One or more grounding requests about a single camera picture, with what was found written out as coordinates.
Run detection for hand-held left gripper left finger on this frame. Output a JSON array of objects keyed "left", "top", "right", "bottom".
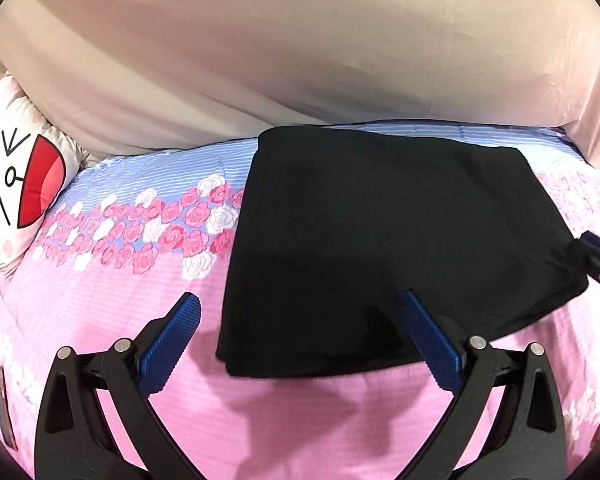
[{"left": 34, "top": 292, "right": 202, "bottom": 480}]

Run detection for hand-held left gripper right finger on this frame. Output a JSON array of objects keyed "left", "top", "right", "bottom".
[{"left": 397, "top": 289, "right": 567, "bottom": 480}]

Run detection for black pants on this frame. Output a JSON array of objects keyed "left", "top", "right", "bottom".
[{"left": 215, "top": 125, "right": 590, "bottom": 378}]

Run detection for pink floral bedsheet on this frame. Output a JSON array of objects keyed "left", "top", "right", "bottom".
[{"left": 0, "top": 121, "right": 600, "bottom": 480}]

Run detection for dark smartphone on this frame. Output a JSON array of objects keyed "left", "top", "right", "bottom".
[{"left": 0, "top": 365, "right": 20, "bottom": 455}]

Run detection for white cartoon face pillow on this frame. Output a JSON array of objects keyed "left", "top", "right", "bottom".
[{"left": 0, "top": 72, "right": 97, "bottom": 272}]

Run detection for beige curtain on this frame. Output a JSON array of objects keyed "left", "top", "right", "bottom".
[{"left": 0, "top": 0, "right": 600, "bottom": 173}]

